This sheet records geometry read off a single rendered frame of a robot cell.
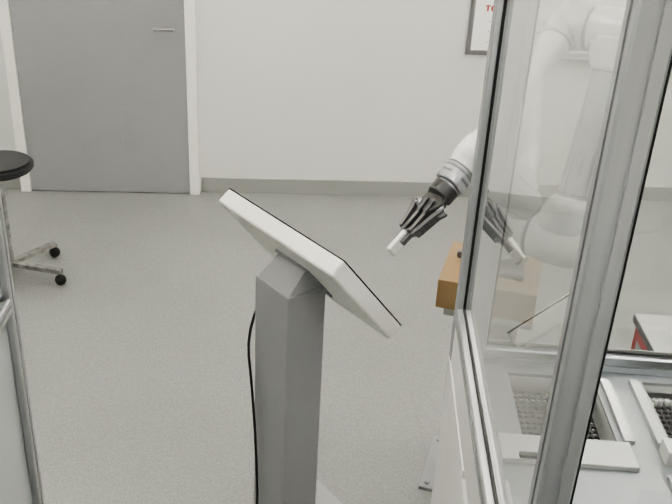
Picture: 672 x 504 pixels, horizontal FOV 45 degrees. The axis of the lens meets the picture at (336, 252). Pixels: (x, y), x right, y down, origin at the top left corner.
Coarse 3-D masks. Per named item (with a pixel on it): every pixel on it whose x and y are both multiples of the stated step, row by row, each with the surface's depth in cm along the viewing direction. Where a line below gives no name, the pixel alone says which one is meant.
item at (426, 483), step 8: (448, 312) 262; (432, 440) 316; (432, 448) 312; (432, 456) 308; (432, 464) 304; (424, 472) 299; (432, 472) 300; (424, 480) 296; (432, 480) 296; (424, 488) 293; (432, 488) 292
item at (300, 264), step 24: (240, 216) 215; (264, 216) 210; (264, 240) 221; (288, 240) 200; (312, 240) 196; (288, 264) 213; (312, 264) 192; (336, 264) 188; (288, 288) 209; (312, 288) 211; (336, 288) 197; (360, 288) 194; (360, 312) 203; (384, 312) 202
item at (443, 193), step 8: (432, 184) 218; (440, 184) 216; (448, 184) 216; (432, 192) 220; (440, 192) 216; (448, 192) 216; (456, 192) 217; (440, 200) 216; (448, 200) 216; (432, 208) 216
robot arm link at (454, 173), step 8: (448, 160) 219; (448, 168) 217; (456, 168) 216; (464, 168) 216; (440, 176) 219; (448, 176) 216; (456, 176) 216; (464, 176) 216; (456, 184) 216; (464, 184) 217
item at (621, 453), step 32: (640, 224) 84; (640, 256) 86; (640, 288) 87; (640, 320) 89; (608, 352) 91; (640, 352) 91; (608, 384) 93; (640, 384) 92; (608, 416) 95; (640, 416) 94; (608, 448) 97; (640, 448) 96; (608, 480) 99; (640, 480) 98
